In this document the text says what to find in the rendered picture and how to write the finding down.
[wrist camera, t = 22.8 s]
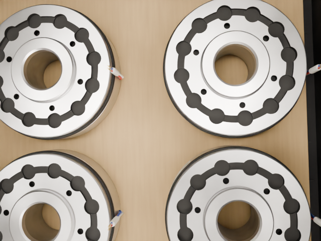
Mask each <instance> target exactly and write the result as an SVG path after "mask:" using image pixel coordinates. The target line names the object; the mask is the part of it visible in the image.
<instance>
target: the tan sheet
mask: <svg viewBox="0 0 321 241"><path fill-rule="evenodd" d="M209 1H211V0H0V25H1V24H2V23H3V22H4V21H5V20H6V19H7V18H9V17H10V16H11V15H13V14H14V13H16V12H18V11H20V10H22V9H25V8H28V7H30V6H35V5H41V4H54V5H60V6H64V7H68V8H71V9H74V10H76V11H78V12H80V13H82V14H84V15H85V16H87V17H88V18H90V19H91V20H92V21H93V22H94V23H95V24H96V25H97V26H98V27H99V28H100V29H101V30H102V31H103V33H104V34H105V35H106V36H107V37H108V39H109V40H110V41H111V43H112V44H113V46H114V48H115V50H116V53H117V55H118V58H119V62H120V68H121V75H122V76H123V77H124V78H123V79H121V84H120V89H119V94H118V97H117V100H116V102H115V104H114V106H113V108H112V110H111V111H110V113H109V114H108V115H107V116H106V117H105V119H104V120H103V121H102V122H101V123H100V124H98V125H97V126H96V127H95V128H93V129H92V130H90V131H88V132H86V133H84V134H82V135H79V136H76V137H73V138H68V139H55V140H41V139H35V138H31V137H28V136H25V135H22V134H20V133H18V132H16V131H15V130H13V129H12V128H10V127H8V126H7V125H6V124H5V123H3V122H2V121H1V120H0V170H1V169H3V168H4V167H5V166H7V165H8V164H9V163H11V162H12V161H14V160H15V159H17V158H19V157H21V156H23V155H26V154H29V153H33V152H39V151H46V150H54V149H65V150H71V151H75V152H78V153H81V154H84V155H86V156H88V157H89V158H91V159H93V160H94V161H95V162H97V163H98V164H99V165H100V166H101V167H102V168H103V169H104V170H105V171H106V172H107V174H108V175H109V176H110V178H111V180H112V181H113V183H114V185H115V187H116V190H117V193H118V197H119V201H120V208H121V211H122V212H123V215H121V218H120V226H119V230H118V234H117V236H116V239H115V241H169V239H168V236H167V232H166V226H165V208H166V202H167V198H168V194H169V191H170V188H171V186H172V184H173V181H174V179H175V178H176V176H177V174H178V173H179V171H180V170H181V169H182V168H183V167H184V165H185V164H186V163H187V162H188V161H190V160H191V159H192V158H194V157H195V156H196V155H198V154H200V153H201V152H204V151H206V150H208V149H211V148H214V147H218V146H224V145H240V146H245V147H250V148H253V149H257V150H260V151H263V152H265V153H268V154H269V155H271V156H273V157H275V158H277V159H278V160H280V161H281V162H282V163H283V164H284V165H285V166H286V167H287V168H288V169H289V170H290V171H291V172H292V173H293V174H294V175H295V177H296V178H297V179H298V180H299V182H300V184H301V186H302V187H303V189H304V192H305V194H306V197H307V200H308V203H309V207H310V181H309V154H308V126H307V99H306V82H305V84H304V87H303V90H302V93H301V95H300V97H299V99H298V101H297V103H296V104H295V106H294V107H293V109H292V110H291V111H290V113H289V114H288V115H287V116H286V117H285V118H284V119H283V120H282V121H280V122H279V123H278V124H276V125H275V126H274V127H272V128H270V129H268V130H266V131H264V132H262V133H259V134H256V135H253V136H248V137H243V138H226V137H219V136H214V135H211V134H208V133H205V132H203V131H201V130H199V129H197V128H195V127H194V126H192V125H191V124H190V123H189V122H187V121H186V120H185V119H184V118H183V117H182V116H181V115H180V113H179V112H178V111H177V110H176V108H175V106H174V105H173V103H172V101H171V99H170V97H169V95H168V93H167V90H166V87H165V83H164V78H163V59H164V53H165V49H166V46H167V43H168V41H169V39H170V36H171V35H172V33H173V31H174V30H175V28H176V27H177V25H178V24H179V23H180V22H181V21H182V20H183V19H184V18H185V17H186V16H187V15H188V14H189V13H190V12H192V11H193V10H194V9H196V8H197V7H199V6H201V5H202V4H204V3H206V2H209ZM262 1H264V2H267V3H269V4H271V5H272V6H274V7H276V8H277V9H279V10H280V11H281V12H282V13H284V14H285V15H286V16H287V17H288V18H289V19H290V20H291V22H292V23H293V24H294V26H295V27H296V29H297V30H298V32H299V34H300V36H301V38H302V41H303V43H304V18H303V0H262ZM304 45H305V44H304ZM214 66H215V71H216V73H217V75H218V76H219V77H220V79H221V80H223V81H224V82H225V83H228V84H231V85H239V84H243V83H245V82H246V79H247V76H248V69H247V66H246V64H245V62H244V61H243V60H242V59H241V58H240V57H238V56H235V55H224V56H222V57H220V58H219V59H217V60H216V62H215V63H214ZM60 75H61V63H60V61H59V60H55V61H53V62H51V63H50V64H49V65H48V66H47V67H46V69H45V71H44V74H43V81H44V84H45V86H46V87H47V88H50V87H51V86H53V85H54V84H55V83H56V82H57V81H58V79H59V77H60ZM250 215H251V207H250V205H249V204H248V203H246V202H242V201H234V202H231V203H228V204H227V205H225V206H224V207H223V208H222V209H221V211H220V213H219V215H218V220H217V221H218V222H219V224H221V225H222V226H223V227H225V228H228V229H238V228H240V227H242V226H244V225H245V224H246V223H247V222H248V220H249V218H250ZM42 216H43V219H44V221H45V223H46V224H47V225H48V226H49V227H51V228H53V229H55V230H59V229H60V218H59V215H58V213H57V212H56V210H55V209H54V208H53V207H51V206H49V205H47V204H44V205H43V208H42Z"/></svg>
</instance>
